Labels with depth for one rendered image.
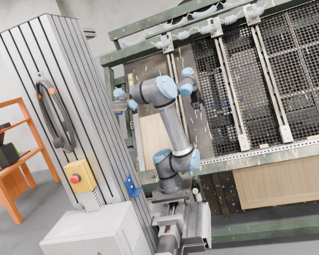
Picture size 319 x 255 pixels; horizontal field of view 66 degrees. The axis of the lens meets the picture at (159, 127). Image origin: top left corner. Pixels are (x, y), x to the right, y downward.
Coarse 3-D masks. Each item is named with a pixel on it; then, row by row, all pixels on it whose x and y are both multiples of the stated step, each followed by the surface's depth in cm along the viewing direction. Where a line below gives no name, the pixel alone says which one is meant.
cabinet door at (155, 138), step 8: (144, 120) 224; (152, 120) 222; (160, 120) 219; (144, 128) 223; (152, 128) 220; (160, 128) 218; (144, 136) 221; (152, 136) 219; (160, 136) 216; (168, 136) 214; (144, 144) 219; (152, 144) 217; (160, 144) 215; (168, 144) 212; (144, 152) 218; (152, 152) 215; (152, 160) 214; (152, 168) 212
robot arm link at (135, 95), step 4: (136, 84) 120; (136, 88) 118; (132, 92) 120; (136, 92) 117; (132, 96) 121; (136, 96) 118; (140, 96) 117; (136, 100) 120; (140, 100) 118; (140, 104) 123; (144, 104) 121
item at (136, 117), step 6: (132, 78) 235; (138, 114) 227; (138, 120) 224; (138, 126) 223; (138, 132) 221; (138, 138) 220; (138, 144) 219; (138, 150) 218; (138, 156) 216; (144, 162) 214; (144, 168) 212
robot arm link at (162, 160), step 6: (162, 150) 141; (168, 150) 136; (156, 156) 135; (162, 156) 133; (168, 156) 134; (156, 162) 135; (162, 162) 134; (168, 162) 132; (156, 168) 138; (162, 168) 135; (168, 168) 133; (162, 174) 136; (168, 174) 136
